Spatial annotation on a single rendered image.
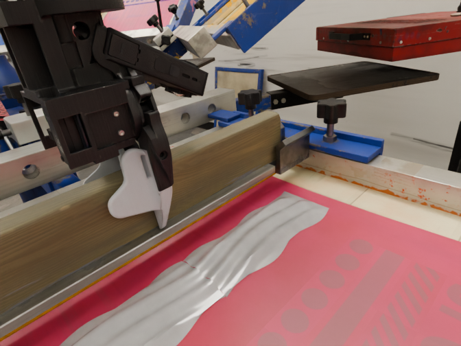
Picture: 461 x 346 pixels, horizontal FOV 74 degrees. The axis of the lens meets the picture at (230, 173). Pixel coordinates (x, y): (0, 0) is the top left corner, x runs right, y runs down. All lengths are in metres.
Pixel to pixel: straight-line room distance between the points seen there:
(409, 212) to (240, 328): 0.25
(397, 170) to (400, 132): 1.93
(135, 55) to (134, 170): 0.10
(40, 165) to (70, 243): 0.23
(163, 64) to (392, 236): 0.29
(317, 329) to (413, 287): 0.10
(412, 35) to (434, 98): 1.20
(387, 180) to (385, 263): 0.14
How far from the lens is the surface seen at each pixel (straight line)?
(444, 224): 0.42
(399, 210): 0.42
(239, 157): 0.38
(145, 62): 0.29
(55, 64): 0.26
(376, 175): 0.45
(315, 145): 0.47
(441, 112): 2.26
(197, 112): 0.62
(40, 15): 0.26
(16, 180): 0.52
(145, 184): 0.29
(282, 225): 0.36
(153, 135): 0.26
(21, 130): 0.56
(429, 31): 1.11
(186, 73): 0.31
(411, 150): 2.38
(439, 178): 0.43
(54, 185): 0.72
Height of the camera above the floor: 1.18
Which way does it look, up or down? 27 degrees down
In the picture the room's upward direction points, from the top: 6 degrees counter-clockwise
